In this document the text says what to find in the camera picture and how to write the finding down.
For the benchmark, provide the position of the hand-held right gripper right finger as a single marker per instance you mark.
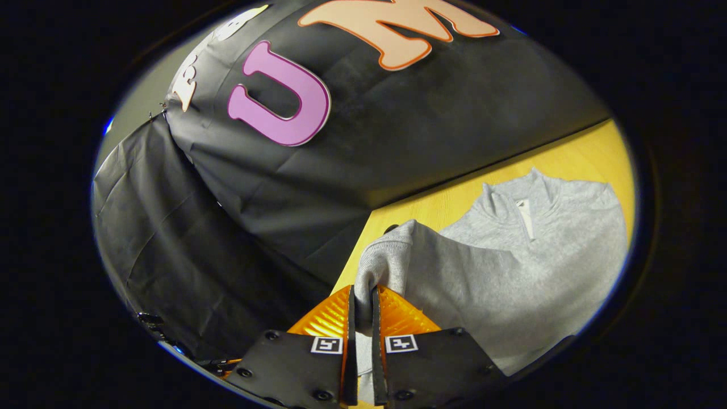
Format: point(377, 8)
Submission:
point(377, 341)

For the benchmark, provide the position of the grey zip-neck sweatshirt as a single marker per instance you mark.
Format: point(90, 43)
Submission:
point(511, 272)

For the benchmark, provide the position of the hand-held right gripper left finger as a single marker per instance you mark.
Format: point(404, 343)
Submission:
point(351, 341)

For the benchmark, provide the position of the black backdrop cloth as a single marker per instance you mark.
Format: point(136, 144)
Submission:
point(397, 142)

